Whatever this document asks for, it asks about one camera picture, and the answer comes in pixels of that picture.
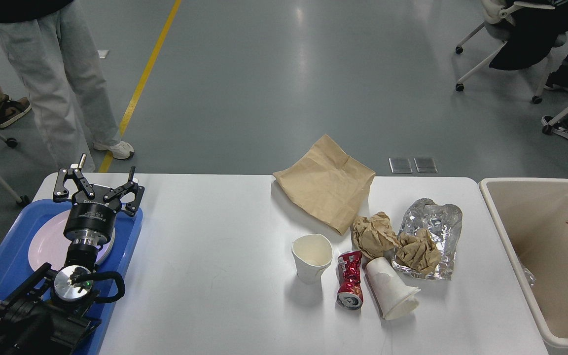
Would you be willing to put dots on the crumpled brown paper in foil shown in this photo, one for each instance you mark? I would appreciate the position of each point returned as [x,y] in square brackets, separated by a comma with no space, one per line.
[418,251]

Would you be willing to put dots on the left floor outlet cover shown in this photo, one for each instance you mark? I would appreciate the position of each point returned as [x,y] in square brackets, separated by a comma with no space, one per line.
[400,166]

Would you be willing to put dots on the upright white paper cup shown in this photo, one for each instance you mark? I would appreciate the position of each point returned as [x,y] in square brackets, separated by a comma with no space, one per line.
[312,254]

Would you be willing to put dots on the beige plastic bin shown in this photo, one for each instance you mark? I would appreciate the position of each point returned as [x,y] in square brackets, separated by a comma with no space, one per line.
[530,215]

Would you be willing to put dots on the lying white paper cup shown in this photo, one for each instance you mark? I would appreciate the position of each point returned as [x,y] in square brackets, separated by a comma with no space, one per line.
[394,297]

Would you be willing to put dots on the crushed red soda can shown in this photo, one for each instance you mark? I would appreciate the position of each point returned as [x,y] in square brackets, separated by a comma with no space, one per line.
[349,293]

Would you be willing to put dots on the pink plate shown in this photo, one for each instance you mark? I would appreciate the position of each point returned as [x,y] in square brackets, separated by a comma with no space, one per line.
[50,244]

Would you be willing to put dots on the crumpled silver foil wrapper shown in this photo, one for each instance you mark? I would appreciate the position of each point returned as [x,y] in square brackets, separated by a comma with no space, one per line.
[444,223]

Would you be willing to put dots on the flat brown paper bag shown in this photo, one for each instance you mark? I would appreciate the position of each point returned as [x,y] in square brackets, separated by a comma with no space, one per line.
[327,183]

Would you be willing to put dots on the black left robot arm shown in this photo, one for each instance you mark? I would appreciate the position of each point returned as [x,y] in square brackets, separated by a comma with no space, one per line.
[46,315]

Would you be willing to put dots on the white chair leg far right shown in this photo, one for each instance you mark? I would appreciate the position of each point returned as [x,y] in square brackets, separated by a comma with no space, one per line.
[548,127]

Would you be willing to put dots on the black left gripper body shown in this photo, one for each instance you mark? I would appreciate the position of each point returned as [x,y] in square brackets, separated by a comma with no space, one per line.
[91,219]

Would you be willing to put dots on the crumpled brown paper ball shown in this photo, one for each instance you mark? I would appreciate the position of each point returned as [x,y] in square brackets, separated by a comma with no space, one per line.
[373,235]

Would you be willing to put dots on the right floor outlet cover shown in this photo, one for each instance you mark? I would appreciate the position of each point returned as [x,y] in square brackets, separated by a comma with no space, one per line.
[426,165]

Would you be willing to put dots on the floor outlet cover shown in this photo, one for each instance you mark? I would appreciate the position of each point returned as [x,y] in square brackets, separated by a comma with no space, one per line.
[426,165]
[400,166]

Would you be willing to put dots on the yellow plate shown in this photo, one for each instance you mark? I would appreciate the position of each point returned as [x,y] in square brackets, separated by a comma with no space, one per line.
[104,251]

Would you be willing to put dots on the person in grey trousers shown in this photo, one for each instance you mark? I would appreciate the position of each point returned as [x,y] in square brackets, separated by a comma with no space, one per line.
[50,47]

